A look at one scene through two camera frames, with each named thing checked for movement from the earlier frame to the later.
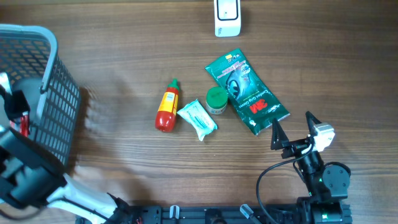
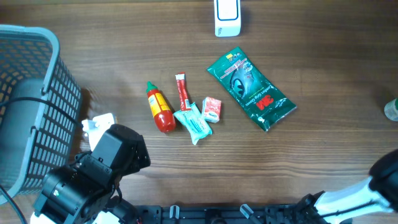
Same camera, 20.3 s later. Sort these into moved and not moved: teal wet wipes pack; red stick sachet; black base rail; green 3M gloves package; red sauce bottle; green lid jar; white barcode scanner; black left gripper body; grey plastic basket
Moved: red sauce bottle; teal wet wipes pack; black left gripper body; red stick sachet; green 3M gloves package; green lid jar
Not moved: black base rail; white barcode scanner; grey plastic basket
